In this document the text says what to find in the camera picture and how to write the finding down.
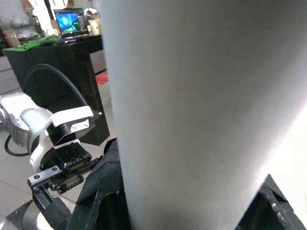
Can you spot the red floor mat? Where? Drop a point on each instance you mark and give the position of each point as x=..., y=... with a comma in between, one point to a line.
x=102, y=79

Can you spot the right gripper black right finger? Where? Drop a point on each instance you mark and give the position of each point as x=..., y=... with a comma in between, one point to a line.
x=268, y=210

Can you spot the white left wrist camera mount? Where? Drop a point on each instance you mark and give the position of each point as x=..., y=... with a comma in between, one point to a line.
x=72, y=116

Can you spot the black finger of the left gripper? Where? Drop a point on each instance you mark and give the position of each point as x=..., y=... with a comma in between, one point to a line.
x=50, y=210

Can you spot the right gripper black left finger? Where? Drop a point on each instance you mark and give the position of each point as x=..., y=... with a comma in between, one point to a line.
x=103, y=187

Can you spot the black desk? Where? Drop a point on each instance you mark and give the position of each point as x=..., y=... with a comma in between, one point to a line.
x=72, y=60

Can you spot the white plastic table leg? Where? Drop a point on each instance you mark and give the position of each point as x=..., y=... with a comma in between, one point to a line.
x=192, y=95

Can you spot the green cloth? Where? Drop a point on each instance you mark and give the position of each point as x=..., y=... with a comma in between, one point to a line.
x=24, y=45

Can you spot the open laptop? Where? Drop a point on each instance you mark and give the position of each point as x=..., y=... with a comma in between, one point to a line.
x=70, y=21

